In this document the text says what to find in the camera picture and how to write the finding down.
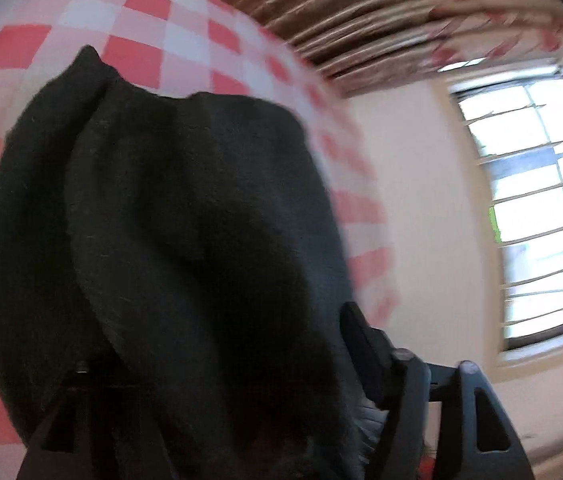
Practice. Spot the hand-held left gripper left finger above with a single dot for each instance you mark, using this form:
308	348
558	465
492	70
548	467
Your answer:
34	462

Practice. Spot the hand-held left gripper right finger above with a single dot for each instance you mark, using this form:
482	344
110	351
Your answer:
411	390

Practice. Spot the dark grey blue orange sweater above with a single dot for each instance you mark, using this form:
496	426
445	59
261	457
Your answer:
161	235

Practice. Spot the barred window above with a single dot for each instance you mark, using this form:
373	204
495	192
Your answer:
541	200

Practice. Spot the beige floral curtain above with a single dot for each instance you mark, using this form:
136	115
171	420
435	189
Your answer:
386	10

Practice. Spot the red white checked plastic sheet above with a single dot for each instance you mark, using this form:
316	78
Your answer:
126	20

